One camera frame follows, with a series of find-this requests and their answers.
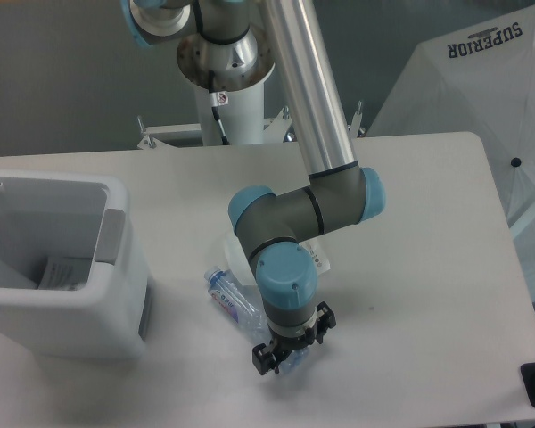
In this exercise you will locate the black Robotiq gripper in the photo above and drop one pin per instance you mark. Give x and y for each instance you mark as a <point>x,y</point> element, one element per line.
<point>265,358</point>

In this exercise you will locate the clear plastic water bottle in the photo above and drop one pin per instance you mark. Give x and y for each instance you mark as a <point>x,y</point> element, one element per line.
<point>253,315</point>

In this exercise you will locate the clear plastic wrapper bag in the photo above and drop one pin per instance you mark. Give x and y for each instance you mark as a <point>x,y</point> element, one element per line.
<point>238,264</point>

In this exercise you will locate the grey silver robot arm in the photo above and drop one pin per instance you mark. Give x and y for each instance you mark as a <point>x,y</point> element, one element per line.
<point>336,191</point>

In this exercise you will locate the white plastic trash can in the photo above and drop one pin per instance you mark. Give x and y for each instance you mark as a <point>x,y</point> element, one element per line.
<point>47,213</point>

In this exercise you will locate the metal right clamp bolt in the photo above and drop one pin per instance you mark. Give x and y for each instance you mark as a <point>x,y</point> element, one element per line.
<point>355,130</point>

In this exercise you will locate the white Superior umbrella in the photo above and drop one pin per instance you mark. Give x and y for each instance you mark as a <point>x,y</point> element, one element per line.
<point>479,79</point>

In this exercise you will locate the white middle mounting bracket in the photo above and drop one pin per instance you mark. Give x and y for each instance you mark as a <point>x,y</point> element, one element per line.
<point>280,129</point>

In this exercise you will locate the white mounting bracket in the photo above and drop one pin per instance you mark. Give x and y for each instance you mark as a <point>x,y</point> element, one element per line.
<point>184,135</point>
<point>280,129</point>

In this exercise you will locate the white left mounting bracket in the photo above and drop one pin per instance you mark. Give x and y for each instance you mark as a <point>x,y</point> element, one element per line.
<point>184,135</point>

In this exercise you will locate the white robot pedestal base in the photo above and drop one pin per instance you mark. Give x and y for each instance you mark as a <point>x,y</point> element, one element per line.
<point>228,84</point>

